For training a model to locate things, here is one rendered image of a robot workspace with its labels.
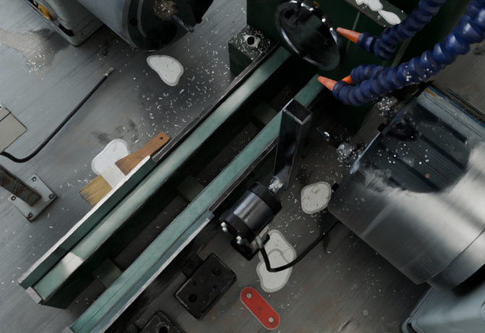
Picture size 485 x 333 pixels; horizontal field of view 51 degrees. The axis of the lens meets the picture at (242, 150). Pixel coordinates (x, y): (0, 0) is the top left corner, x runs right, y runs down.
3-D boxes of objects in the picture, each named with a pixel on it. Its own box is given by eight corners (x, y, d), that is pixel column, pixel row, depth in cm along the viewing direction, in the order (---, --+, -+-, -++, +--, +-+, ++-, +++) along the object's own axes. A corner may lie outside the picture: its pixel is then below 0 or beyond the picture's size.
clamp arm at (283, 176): (282, 168, 80) (296, 92, 56) (296, 180, 79) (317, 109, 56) (267, 184, 79) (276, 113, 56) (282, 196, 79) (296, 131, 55)
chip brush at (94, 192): (159, 127, 104) (158, 126, 104) (175, 144, 103) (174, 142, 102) (78, 193, 99) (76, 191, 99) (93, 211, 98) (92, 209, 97)
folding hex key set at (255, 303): (283, 320, 90) (283, 320, 89) (270, 333, 90) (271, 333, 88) (249, 284, 93) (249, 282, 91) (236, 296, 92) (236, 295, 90)
